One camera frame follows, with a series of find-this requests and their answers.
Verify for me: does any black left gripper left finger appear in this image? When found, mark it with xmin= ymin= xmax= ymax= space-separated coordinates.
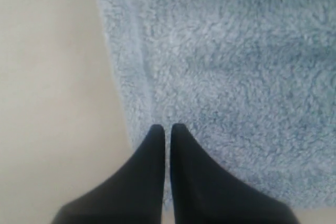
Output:
xmin=53 ymin=124 xmax=165 ymax=223

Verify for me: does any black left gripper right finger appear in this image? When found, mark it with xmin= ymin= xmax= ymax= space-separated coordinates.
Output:
xmin=170 ymin=124 xmax=299 ymax=223

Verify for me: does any light blue terry towel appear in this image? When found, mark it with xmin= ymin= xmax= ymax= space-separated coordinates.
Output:
xmin=98 ymin=0 xmax=335 ymax=208

